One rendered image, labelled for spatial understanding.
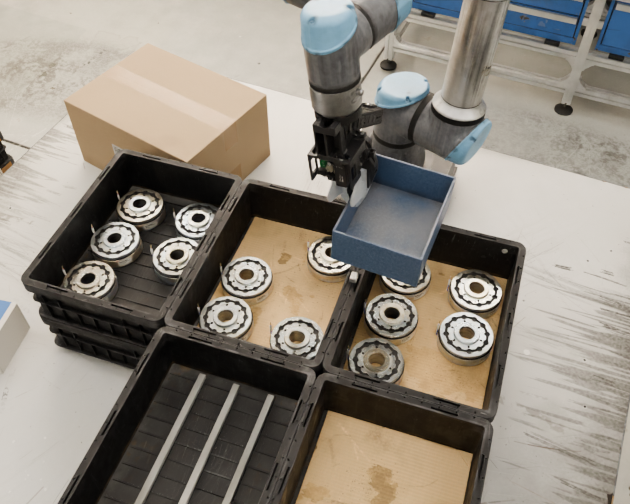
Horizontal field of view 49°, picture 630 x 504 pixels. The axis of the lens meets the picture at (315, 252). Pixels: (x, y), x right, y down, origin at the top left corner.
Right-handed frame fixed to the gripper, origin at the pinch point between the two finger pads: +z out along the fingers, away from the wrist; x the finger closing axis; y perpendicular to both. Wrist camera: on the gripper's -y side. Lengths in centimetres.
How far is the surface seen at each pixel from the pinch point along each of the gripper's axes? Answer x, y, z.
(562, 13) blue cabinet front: 0, -194, 69
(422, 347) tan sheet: 13.2, 4.1, 31.7
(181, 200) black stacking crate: -49, -9, 23
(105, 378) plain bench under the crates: -46, 31, 37
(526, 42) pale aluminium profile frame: -12, -192, 82
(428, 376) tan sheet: 16.3, 9.6, 32.1
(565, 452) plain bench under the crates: 42, 6, 49
